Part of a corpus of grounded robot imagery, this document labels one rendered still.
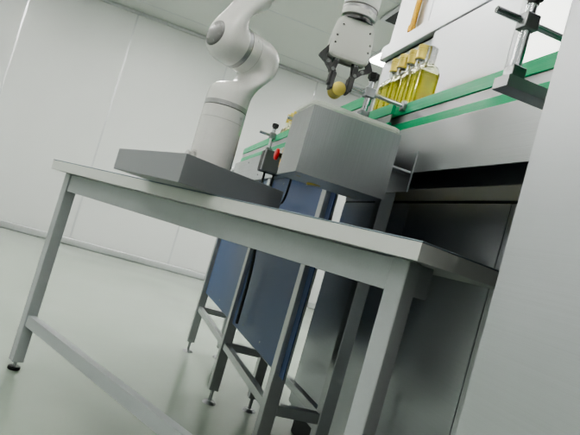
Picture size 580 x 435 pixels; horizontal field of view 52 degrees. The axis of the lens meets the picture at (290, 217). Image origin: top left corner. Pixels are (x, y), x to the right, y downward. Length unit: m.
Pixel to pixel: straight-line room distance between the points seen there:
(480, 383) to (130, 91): 7.00
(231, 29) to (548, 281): 1.17
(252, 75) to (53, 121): 5.92
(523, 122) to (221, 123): 0.81
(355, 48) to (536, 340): 0.94
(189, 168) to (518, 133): 0.70
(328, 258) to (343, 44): 0.53
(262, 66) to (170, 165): 0.46
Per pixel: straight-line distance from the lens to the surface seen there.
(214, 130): 1.61
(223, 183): 1.44
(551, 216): 0.71
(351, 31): 1.46
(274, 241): 1.30
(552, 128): 0.77
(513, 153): 1.11
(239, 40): 1.65
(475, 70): 1.74
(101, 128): 7.47
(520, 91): 1.01
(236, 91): 1.64
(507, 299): 0.73
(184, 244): 7.47
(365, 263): 1.13
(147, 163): 1.50
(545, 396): 0.66
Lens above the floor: 0.68
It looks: 3 degrees up
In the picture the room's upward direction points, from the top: 16 degrees clockwise
